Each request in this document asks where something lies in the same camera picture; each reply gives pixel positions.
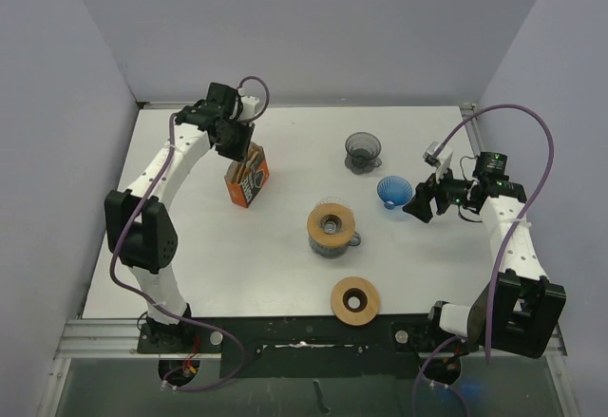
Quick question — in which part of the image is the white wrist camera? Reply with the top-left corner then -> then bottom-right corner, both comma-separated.
423,142 -> 453,181
234,95 -> 260,122

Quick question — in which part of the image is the orange coffee filter box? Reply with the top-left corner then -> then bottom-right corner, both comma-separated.
224,142 -> 270,208

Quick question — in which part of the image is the blue plastic dripper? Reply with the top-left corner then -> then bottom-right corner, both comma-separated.
376,176 -> 413,210

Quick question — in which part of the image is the wooden dripper ring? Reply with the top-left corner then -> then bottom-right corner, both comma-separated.
330,275 -> 382,327
306,201 -> 356,249

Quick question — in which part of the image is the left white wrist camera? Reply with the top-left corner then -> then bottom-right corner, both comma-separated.
234,95 -> 260,122

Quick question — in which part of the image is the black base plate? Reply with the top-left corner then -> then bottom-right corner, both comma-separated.
137,313 -> 449,379

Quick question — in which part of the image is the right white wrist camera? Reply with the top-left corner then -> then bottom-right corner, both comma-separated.
423,142 -> 453,181

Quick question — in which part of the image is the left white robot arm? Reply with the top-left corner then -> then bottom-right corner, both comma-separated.
104,83 -> 270,351

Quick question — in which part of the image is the grey glass carafe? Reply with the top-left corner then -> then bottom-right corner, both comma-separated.
308,232 -> 362,259

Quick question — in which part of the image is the grey plastic dripper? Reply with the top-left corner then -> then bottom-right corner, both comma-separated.
345,132 -> 382,175

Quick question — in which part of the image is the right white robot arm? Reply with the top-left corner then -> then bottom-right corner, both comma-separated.
403,142 -> 566,358

